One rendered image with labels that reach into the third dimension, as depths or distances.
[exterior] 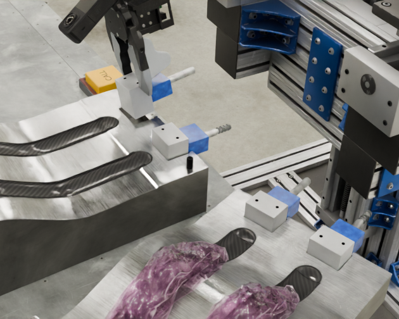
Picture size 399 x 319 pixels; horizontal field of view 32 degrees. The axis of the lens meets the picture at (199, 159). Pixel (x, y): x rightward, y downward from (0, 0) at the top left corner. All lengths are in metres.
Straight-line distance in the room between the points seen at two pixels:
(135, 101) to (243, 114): 1.65
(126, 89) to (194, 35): 2.17
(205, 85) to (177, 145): 1.86
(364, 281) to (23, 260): 0.45
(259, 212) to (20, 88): 0.61
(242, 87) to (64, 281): 1.99
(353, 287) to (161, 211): 0.30
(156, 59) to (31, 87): 0.39
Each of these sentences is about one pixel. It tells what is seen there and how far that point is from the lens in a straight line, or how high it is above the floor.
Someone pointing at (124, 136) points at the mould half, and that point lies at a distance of 1.10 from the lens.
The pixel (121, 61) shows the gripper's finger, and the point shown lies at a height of 0.97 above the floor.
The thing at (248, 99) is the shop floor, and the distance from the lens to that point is 2.82.
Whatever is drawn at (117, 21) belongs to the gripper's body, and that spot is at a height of 1.06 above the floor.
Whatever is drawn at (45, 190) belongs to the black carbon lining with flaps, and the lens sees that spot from 1.02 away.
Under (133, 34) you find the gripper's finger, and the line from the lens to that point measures 1.04.
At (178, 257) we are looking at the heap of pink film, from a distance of 0.86.
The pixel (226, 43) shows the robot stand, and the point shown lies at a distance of 1.56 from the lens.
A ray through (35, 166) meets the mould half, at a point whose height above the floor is 0.89.
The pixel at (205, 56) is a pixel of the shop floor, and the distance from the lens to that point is 3.10.
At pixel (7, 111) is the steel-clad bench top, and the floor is 0.80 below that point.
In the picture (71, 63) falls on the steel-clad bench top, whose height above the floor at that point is 0.80.
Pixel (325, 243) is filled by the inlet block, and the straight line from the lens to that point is 0.96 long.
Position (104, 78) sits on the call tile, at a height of 0.84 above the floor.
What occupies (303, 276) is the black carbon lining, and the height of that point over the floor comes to 0.85.
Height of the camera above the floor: 1.54
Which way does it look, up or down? 38 degrees down
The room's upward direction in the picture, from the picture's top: 3 degrees clockwise
